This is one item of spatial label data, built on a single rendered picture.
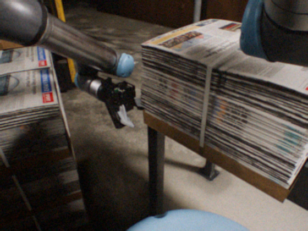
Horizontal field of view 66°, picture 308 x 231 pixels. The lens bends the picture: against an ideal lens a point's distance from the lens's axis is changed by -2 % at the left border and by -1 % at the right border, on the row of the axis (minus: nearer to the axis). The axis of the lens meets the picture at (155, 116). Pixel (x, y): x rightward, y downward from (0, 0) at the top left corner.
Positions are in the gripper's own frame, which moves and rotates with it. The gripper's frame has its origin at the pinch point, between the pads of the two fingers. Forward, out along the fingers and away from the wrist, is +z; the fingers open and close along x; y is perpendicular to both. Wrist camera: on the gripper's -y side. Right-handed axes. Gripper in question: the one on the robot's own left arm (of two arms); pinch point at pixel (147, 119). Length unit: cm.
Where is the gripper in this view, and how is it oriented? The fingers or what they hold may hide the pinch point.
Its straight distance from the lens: 72.5
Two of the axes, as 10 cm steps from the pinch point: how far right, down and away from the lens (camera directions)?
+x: 6.9, -4.1, 6.0
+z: 7.3, 3.9, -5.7
